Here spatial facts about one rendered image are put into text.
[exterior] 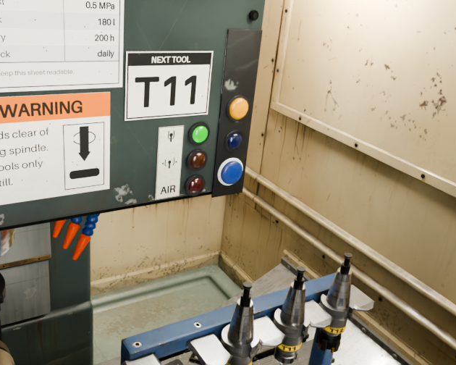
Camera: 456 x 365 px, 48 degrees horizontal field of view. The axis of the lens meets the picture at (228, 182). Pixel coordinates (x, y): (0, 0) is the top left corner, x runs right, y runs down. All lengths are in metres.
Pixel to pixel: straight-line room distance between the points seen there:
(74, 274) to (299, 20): 0.97
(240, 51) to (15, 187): 0.27
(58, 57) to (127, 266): 1.52
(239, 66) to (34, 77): 0.22
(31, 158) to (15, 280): 0.87
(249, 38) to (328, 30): 0.94
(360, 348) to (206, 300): 0.70
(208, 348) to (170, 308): 1.11
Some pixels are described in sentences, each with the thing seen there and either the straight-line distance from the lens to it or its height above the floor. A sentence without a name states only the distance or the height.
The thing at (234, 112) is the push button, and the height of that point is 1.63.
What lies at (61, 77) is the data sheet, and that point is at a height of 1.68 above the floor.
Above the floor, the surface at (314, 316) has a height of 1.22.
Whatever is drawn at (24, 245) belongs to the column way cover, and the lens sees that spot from 1.32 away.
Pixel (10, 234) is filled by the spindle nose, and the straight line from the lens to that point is 0.74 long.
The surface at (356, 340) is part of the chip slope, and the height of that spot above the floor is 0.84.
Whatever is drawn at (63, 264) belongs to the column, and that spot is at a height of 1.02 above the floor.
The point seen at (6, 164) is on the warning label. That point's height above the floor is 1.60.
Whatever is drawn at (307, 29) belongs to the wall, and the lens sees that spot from 1.58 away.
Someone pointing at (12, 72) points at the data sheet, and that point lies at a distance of 0.50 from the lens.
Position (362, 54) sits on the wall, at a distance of 1.42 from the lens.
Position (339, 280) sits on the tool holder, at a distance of 0.97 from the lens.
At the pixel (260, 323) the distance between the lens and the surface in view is 0.93.
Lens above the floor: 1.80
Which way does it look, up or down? 24 degrees down
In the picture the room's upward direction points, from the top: 6 degrees clockwise
